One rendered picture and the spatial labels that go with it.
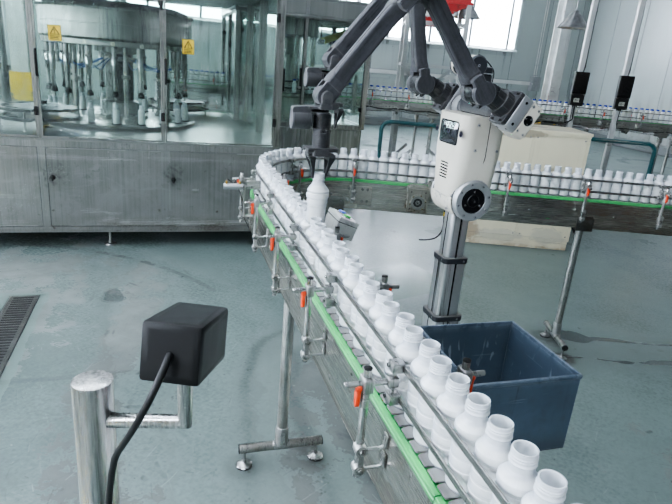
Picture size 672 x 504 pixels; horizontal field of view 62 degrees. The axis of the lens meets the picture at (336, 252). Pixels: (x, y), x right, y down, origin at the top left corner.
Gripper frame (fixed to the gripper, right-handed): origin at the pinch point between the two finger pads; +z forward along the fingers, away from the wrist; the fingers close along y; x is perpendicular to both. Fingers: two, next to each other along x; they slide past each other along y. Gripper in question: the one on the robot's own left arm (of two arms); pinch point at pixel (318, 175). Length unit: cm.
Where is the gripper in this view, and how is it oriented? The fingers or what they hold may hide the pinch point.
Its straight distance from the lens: 180.8
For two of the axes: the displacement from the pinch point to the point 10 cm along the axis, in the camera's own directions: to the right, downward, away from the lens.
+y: 9.6, -0.2, 2.9
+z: -0.7, 9.4, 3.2
